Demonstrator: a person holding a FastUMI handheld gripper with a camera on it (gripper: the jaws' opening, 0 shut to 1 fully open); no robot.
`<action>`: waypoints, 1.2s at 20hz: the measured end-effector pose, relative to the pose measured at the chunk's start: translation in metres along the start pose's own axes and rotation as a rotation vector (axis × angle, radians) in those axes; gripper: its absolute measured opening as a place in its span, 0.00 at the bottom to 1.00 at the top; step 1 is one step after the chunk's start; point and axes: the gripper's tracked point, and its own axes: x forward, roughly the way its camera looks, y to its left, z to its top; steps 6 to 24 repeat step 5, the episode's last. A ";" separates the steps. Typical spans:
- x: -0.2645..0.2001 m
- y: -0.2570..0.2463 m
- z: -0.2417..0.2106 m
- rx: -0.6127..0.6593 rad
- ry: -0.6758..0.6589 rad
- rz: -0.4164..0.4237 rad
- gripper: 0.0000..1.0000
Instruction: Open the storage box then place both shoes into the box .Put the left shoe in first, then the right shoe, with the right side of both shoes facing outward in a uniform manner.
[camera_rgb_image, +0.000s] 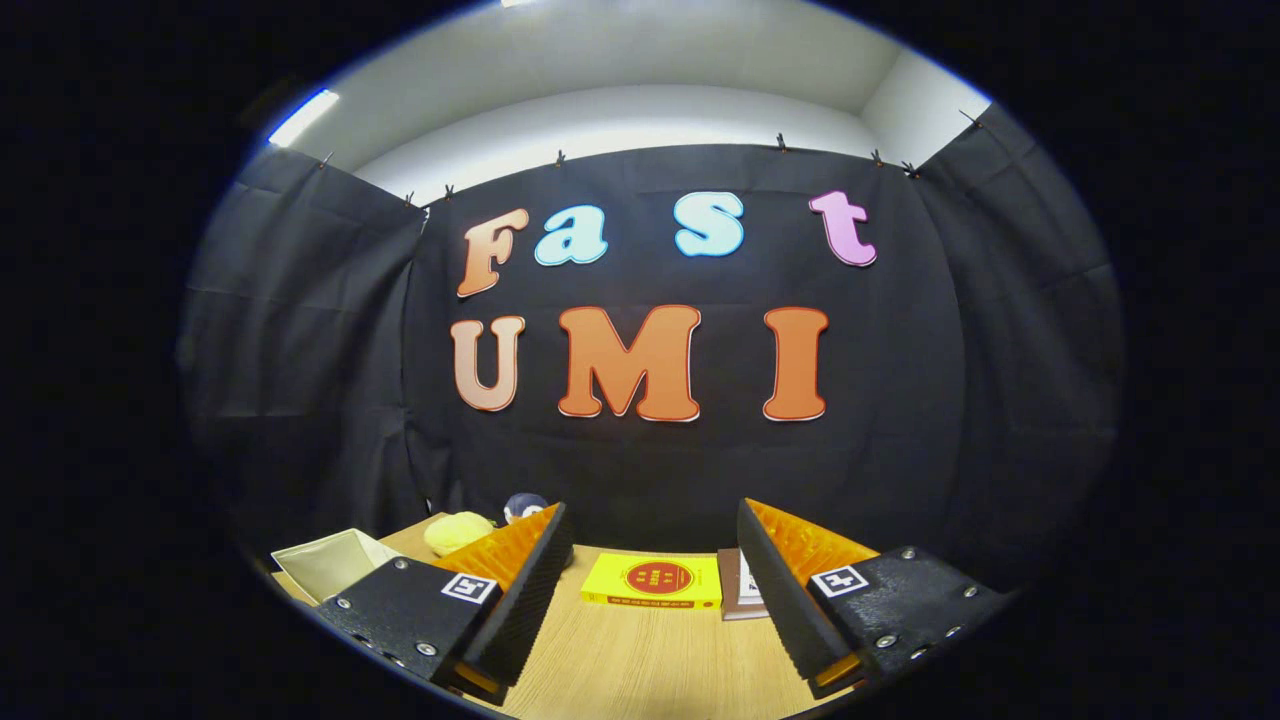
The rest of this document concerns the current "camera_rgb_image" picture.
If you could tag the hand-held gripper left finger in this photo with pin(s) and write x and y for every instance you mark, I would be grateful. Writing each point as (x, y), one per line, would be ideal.
(525, 600)

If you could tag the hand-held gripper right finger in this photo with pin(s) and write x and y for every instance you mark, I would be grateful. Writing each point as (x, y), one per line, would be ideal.
(785, 600)

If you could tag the white book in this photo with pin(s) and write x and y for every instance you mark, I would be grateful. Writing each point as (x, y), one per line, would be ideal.
(748, 592)

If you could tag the penguin plush toy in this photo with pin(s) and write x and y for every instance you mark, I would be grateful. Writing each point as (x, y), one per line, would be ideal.
(522, 506)

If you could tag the yellow plush toy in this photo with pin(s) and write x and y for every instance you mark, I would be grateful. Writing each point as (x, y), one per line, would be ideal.
(458, 532)

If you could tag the yellow book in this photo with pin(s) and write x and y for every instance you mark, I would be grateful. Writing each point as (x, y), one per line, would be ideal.
(650, 580)

